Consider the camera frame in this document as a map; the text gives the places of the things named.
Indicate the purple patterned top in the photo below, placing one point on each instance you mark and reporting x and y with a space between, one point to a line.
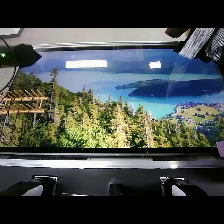
220 149

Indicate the brown clothes hanger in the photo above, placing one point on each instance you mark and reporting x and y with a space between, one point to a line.
26 98
21 111

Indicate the brown garment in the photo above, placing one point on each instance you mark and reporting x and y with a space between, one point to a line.
175 32

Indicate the striped shirt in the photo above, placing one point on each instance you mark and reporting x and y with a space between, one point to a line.
196 41

